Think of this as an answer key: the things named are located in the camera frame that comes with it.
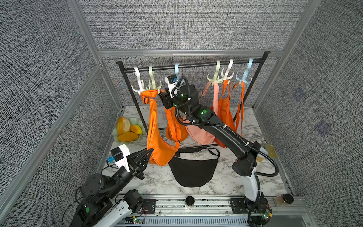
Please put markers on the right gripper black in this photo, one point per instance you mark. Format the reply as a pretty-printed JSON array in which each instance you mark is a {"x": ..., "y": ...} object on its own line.
[{"x": 168, "y": 101}]

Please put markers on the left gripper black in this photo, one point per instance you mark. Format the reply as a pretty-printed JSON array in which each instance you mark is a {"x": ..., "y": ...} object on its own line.
[{"x": 134, "y": 168}]

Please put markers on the orange bag bottom pile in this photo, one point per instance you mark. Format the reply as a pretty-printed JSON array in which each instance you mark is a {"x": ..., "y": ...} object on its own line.
[{"x": 163, "y": 152}]

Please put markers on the pink waist bag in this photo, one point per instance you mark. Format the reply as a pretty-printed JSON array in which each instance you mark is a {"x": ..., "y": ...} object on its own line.
[{"x": 201, "y": 136}]

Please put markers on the black waist bag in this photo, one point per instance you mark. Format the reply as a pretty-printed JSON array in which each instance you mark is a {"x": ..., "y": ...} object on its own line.
[{"x": 193, "y": 173}]

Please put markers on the dark orange waist bag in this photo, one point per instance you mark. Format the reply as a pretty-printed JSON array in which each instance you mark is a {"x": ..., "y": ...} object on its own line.
[{"x": 221, "y": 106}]

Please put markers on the bright orange waist bag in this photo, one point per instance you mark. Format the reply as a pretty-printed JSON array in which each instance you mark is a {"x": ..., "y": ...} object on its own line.
[{"x": 240, "y": 110}]

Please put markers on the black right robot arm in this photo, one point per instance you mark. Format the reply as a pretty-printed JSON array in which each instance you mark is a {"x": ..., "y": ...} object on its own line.
[{"x": 184, "y": 97}]

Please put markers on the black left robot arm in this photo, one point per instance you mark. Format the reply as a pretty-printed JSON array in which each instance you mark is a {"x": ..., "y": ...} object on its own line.
[{"x": 96, "y": 207}]

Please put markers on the green hook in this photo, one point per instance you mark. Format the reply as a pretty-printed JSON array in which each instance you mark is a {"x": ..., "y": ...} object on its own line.
[
  {"x": 216, "y": 77},
  {"x": 152, "y": 82}
]

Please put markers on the blue hook middle left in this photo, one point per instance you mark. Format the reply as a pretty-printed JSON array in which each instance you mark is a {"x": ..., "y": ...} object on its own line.
[{"x": 176, "y": 70}]

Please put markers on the blue hook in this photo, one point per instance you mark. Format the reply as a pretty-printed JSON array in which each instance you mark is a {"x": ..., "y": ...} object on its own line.
[
  {"x": 176, "y": 70},
  {"x": 244, "y": 79}
]

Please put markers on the white hook far left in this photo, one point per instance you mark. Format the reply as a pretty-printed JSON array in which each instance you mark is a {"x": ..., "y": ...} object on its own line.
[{"x": 141, "y": 84}]

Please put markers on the white hook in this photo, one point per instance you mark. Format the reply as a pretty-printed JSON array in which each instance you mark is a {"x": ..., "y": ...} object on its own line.
[
  {"x": 141, "y": 84},
  {"x": 225, "y": 73}
]

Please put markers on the green hook middle right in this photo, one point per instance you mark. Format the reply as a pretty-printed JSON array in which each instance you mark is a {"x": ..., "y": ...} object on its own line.
[{"x": 216, "y": 77}]

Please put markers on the blue hook far right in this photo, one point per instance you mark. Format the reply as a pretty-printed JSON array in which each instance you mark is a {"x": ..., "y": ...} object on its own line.
[{"x": 244, "y": 79}]

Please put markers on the orange mango large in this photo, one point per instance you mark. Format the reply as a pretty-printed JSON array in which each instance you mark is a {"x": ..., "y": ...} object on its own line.
[{"x": 128, "y": 137}]

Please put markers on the yellow mango piece small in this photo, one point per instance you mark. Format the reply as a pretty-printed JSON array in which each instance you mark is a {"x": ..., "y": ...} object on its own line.
[{"x": 136, "y": 129}]

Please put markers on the green glass fruit plate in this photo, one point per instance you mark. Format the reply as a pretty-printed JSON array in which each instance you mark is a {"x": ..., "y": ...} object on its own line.
[{"x": 133, "y": 121}]

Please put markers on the round bread bun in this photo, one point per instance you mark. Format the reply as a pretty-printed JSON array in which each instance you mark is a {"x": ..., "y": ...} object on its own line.
[{"x": 123, "y": 125}]

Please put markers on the black metal clothes rack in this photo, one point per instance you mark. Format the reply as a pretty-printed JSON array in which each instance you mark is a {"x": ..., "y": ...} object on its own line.
[{"x": 187, "y": 53}]

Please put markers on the yellow tin can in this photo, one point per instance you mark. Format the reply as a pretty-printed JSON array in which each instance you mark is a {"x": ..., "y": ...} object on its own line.
[{"x": 260, "y": 157}]

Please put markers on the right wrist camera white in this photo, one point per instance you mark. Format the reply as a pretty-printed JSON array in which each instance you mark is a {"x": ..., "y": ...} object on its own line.
[{"x": 171, "y": 82}]

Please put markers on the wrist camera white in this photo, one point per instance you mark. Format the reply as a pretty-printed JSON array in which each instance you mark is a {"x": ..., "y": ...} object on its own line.
[
  {"x": 119, "y": 157},
  {"x": 171, "y": 82}
]

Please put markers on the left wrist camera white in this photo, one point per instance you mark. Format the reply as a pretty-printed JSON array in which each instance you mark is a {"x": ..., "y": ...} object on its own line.
[{"x": 119, "y": 157}]

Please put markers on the black round knob on rail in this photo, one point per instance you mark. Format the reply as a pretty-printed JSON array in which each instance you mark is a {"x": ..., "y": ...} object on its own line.
[{"x": 189, "y": 201}]

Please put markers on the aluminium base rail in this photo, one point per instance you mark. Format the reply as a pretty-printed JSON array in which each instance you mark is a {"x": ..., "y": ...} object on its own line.
[{"x": 219, "y": 211}]

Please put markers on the black knob right rail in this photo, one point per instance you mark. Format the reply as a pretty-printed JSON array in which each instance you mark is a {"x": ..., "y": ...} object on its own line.
[{"x": 288, "y": 198}]

